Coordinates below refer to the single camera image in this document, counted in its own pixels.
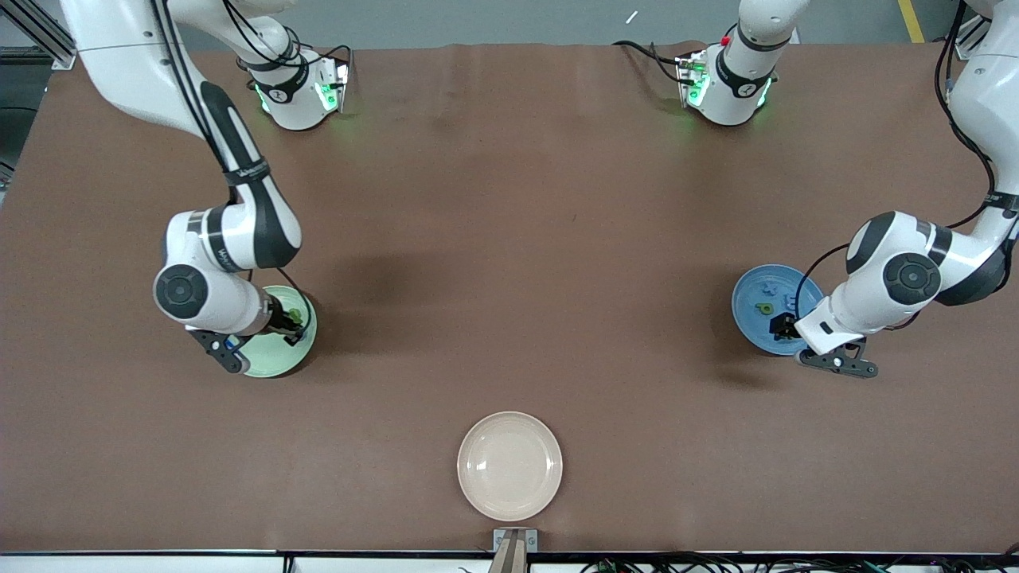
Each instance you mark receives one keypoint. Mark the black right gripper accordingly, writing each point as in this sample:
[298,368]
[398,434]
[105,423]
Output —
[280,317]

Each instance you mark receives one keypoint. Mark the green foam letter p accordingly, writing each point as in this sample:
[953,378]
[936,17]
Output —
[764,308]

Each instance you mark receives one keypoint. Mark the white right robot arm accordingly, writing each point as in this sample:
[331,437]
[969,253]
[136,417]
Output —
[127,56]

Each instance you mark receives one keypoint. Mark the blue plate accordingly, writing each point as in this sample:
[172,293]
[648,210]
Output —
[752,322]

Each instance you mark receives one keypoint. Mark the light green plate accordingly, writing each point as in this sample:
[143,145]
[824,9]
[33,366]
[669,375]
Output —
[279,360]

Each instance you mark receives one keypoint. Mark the brown table cover mat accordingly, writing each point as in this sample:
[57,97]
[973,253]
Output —
[509,199]

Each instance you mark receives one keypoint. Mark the beige plate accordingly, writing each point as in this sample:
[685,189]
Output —
[509,465]

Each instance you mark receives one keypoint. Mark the metal base connector bracket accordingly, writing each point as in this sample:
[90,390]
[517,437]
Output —
[691,79]
[338,83]

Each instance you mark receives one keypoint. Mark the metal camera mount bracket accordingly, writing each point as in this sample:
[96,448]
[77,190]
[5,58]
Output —
[515,549]

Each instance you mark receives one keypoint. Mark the aluminium frame extrusion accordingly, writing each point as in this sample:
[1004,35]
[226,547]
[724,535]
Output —
[48,49]
[970,48]

